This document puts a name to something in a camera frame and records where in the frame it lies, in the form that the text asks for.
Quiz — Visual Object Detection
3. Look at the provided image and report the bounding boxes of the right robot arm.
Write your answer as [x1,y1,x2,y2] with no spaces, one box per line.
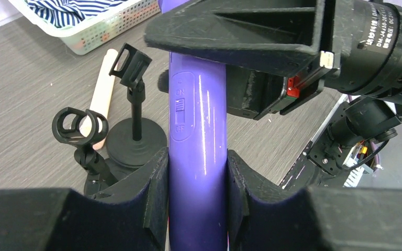
[144,1,402,175]

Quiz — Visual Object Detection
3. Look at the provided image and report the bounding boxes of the purple microphone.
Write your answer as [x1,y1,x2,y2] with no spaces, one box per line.
[159,0,228,251]

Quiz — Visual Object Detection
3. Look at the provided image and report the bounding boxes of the black stand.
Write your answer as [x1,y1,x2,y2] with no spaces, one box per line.
[106,43,168,169]
[52,107,126,197]

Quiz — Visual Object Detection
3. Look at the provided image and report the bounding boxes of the white plastic basket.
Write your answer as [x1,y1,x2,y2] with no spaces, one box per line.
[10,1,160,55]

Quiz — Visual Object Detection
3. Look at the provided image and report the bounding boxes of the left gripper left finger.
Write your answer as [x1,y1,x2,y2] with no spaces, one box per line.
[0,147,169,250]

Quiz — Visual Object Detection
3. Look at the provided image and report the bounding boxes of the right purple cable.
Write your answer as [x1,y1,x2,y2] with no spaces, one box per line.
[347,93,384,170]

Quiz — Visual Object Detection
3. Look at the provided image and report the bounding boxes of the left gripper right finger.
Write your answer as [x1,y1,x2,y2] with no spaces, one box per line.
[227,150,402,250]

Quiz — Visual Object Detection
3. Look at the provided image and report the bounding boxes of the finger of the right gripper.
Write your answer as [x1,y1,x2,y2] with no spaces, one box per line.
[226,65,288,120]
[144,1,325,76]

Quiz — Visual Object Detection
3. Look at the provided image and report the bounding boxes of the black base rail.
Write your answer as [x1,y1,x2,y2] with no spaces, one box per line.
[280,95,378,191]

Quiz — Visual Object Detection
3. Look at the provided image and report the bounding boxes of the peach microphone left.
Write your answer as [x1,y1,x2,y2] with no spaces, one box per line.
[80,48,119,151]

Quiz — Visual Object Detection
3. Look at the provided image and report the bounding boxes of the blue striped cloth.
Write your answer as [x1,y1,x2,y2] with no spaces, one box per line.
[26,0,124,28]

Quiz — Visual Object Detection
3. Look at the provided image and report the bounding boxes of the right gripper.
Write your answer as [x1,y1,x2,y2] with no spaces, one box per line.
[281,0,402,116]

